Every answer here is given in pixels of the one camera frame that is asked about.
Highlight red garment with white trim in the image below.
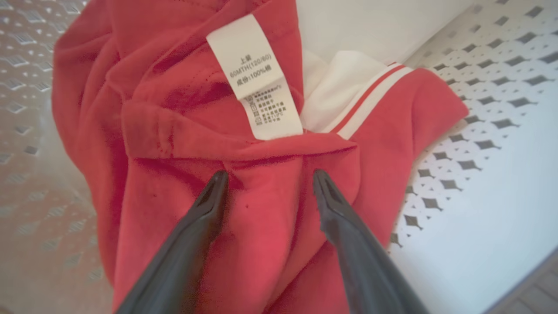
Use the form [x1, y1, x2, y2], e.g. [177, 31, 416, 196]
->
[51, 0, 470, 314]

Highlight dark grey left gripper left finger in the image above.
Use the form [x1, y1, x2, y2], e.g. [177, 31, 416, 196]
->
[116, 170, 229, 314]

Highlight white perforated laundry basket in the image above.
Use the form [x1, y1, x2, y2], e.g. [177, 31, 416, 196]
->
[0, 0, 558, 314]

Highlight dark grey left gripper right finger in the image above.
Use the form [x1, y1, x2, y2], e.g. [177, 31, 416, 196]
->
[313, 169, 430, 314]

